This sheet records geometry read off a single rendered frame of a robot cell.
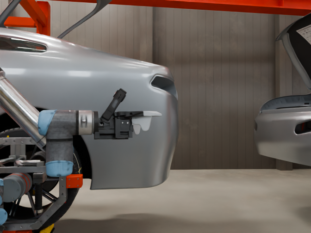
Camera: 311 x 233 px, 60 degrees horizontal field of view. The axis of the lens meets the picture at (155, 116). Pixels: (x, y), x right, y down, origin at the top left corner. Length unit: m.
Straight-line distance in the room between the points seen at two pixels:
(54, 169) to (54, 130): 0.11
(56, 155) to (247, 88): 6.60
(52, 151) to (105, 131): 0.16
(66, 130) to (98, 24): 6.43
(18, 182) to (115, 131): 0.93
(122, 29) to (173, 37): 1.29
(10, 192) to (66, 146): 0.89
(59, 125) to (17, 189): 0.90
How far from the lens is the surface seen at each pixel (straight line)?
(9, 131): 1.88
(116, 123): 0.82
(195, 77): 6.87
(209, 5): 4.52
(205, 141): 6.86
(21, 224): 1.87
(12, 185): 1.66
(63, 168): 0.82
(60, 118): 0.81
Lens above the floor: 1.22
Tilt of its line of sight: 1 degrees up
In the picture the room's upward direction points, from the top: straight up
